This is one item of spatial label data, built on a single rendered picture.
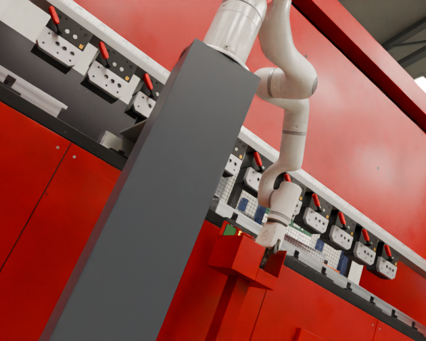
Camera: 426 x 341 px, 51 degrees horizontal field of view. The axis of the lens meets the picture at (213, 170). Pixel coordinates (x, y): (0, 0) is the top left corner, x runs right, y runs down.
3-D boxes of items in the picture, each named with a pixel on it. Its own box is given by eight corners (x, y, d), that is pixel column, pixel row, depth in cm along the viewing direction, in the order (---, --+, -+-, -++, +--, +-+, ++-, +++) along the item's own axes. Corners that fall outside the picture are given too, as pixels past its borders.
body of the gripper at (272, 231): (262, 216, 169) (250, 243, 166) (278, 217, 160) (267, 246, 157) (276, 224, 172) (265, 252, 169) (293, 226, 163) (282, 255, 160)
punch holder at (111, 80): (85, 76, 162) (105, 42, 168) (78, 82, 169) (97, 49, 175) (120, 99, 169) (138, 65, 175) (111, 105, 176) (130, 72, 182)
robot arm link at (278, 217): (264, 210, 169) (261, 218, 168) (278, 212, 162) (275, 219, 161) (279, 220, 173) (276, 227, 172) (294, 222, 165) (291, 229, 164)
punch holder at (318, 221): (304, 221, 215) (314, 191, 221) (292, 221, 222) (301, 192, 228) (324, 235, 222) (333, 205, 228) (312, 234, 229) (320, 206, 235)
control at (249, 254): (230, 268, 148) (249, 218, 154) (206, 265, 161) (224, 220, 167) (274, 291, 156) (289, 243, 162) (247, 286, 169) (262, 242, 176)
